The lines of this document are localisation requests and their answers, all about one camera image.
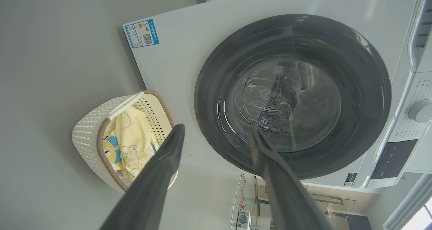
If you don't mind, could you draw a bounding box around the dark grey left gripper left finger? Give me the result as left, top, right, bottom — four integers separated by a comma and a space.
99, 124, 186, 230

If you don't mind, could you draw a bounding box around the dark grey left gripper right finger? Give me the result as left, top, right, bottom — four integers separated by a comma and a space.
248, 126, 334, 230

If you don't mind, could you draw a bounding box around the yellow garment with blue cuff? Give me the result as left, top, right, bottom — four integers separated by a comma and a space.
114, 107, 161, 179

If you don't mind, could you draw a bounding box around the yellow garment with lion print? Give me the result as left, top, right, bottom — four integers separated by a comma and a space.
102, 130, 126, 171

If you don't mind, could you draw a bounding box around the washing machine glass door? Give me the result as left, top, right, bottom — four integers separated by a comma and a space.
194, 14, 393, 180

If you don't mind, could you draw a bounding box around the dark washing machine control panel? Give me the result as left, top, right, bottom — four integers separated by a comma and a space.
370, 139, 418, 180

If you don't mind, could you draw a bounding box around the white front-load washing machine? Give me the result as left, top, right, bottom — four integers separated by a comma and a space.
122, 0, 432, 194

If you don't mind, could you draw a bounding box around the white control dial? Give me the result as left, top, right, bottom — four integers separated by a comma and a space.
408, 99, 432, 124

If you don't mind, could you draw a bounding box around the small white fan device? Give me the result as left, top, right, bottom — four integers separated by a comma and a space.
236, 210, 251, 230

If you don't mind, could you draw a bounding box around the glass topped table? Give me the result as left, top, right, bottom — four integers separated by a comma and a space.
255, 178, 357, 230

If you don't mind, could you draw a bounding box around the cream perforated laundry basket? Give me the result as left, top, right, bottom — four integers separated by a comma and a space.
72, 90, 178, 193

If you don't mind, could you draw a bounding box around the blue energy label sticker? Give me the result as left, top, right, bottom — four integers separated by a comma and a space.
124, 19, 160, 49

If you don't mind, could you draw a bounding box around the white detergent drawer front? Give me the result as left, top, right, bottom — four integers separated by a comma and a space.
407, 0, 432, 73

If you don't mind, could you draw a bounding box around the thin white cable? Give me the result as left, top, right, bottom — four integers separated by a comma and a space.
229, 174, 247, 230

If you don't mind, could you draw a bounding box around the white window frame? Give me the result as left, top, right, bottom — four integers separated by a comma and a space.
383, 173, 432, 230

